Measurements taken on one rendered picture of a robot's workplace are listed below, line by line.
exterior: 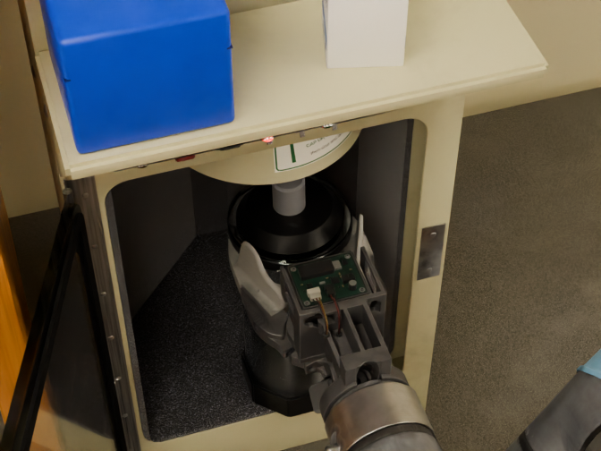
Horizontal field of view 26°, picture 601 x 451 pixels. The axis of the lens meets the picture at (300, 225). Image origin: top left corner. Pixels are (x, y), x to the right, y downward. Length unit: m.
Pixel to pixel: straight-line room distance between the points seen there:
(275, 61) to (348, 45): 0.05
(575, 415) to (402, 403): 0.12
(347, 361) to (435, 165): 0.20
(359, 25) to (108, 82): 0.17
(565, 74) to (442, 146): 0.69
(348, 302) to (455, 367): 0.42
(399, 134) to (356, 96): 0.26
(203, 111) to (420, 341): 0.52
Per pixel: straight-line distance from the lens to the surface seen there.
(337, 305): 0.99
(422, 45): 0.87
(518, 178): 1.59
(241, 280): 1.09
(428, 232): 1.13
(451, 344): 1.42
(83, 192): 0.98
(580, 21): 1.68
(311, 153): 1.04
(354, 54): 0.85
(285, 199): 1.09
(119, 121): 0.79
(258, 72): 0.85
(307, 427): 1.31
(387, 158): 1.14
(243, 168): 1.04
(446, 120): 1.04
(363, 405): 0.96
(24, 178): 1.57
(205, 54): 0.77
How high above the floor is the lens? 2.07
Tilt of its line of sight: 48 degrees down
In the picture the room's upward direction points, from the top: straight up
